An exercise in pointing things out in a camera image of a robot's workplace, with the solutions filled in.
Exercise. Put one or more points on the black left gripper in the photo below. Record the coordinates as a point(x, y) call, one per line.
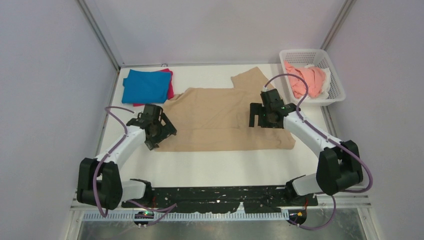
point(152, 142)

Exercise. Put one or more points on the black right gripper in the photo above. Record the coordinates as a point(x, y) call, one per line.
point(256, 109)

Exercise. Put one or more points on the beige t shirt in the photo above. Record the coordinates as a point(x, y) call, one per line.
point(217, 119)

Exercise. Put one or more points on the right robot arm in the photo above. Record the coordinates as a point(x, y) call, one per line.
point(338, 165)

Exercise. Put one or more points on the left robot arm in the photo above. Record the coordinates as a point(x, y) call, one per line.
point(99, 180)

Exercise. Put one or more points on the red folded t shirt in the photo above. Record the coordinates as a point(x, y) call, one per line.
point(156, 86)

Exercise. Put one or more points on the blue folded t shirt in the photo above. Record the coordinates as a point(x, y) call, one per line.
point(131, 88)

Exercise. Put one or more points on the white plastic laundry basket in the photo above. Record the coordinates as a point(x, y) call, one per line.
point(333, 90)

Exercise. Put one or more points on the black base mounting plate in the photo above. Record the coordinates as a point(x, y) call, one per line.
point(223, 199)

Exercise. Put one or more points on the pink t shirt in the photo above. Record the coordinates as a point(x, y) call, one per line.
point(297, 86)

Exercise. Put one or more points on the white t shirt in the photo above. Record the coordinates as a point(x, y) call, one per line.
point(318, 81)

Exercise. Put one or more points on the aluminium front rail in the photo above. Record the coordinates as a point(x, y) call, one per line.
point(127, 211)

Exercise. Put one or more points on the aluminium frame rail right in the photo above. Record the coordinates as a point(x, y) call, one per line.
point(337, 23)

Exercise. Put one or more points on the aluminium frame rail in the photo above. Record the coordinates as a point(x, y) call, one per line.
point(98, 24)
point(337, 23)

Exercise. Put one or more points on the aluminium frame rail left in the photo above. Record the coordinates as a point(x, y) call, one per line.
point(98, 24)

